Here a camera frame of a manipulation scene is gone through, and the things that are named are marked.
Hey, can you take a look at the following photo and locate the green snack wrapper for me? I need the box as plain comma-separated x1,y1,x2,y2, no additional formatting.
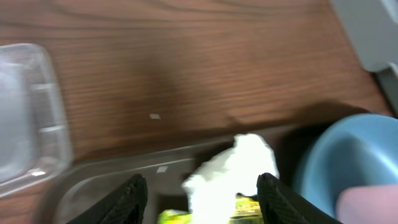
157,196,264,224

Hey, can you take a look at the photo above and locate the pink plastic cup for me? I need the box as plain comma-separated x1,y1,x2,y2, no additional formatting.
336,185,397,224

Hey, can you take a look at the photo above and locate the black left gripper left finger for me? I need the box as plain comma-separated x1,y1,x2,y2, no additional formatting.
67,174,148,224

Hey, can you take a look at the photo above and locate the clear plastic bin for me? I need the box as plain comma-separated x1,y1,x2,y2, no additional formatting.
1,43,73,197

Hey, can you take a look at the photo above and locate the grey dishwasher rack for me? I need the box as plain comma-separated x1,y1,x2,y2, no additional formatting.
331,0,397,113

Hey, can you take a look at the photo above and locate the dark blue plate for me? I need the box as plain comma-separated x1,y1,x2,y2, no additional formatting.
293,113,397,218

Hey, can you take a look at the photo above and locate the white napkin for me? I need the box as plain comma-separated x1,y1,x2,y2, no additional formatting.
182,133,280,224

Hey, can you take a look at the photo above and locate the brown serving tray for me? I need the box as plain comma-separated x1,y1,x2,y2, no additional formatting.
37,124,312,224

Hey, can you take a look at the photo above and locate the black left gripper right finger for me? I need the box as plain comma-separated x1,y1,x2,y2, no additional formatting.
257,173,341,224

